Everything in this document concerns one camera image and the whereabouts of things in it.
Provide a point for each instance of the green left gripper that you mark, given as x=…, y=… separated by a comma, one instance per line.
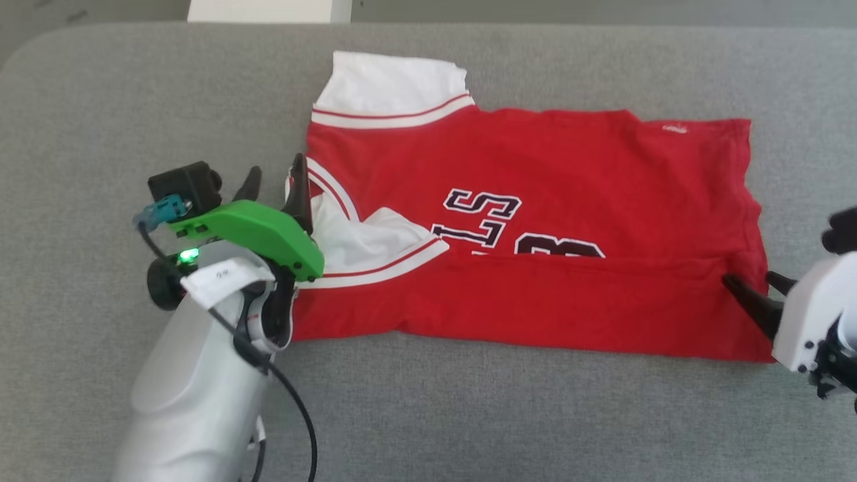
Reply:
x=261, y=231

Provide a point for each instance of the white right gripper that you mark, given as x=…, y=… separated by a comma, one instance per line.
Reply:
x=813, y=308

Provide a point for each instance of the red white basketball jersey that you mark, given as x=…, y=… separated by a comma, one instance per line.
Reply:
x=569, y=201

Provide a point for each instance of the white cabinet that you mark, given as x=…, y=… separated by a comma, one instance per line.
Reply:
x=268, y=10

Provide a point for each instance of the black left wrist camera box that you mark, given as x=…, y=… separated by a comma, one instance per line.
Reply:
x=184, y=184

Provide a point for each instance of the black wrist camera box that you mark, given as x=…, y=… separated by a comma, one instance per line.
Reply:
x=845, y=231
x=184, y=184

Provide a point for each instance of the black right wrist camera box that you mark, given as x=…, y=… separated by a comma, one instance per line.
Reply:
x=845, y=231

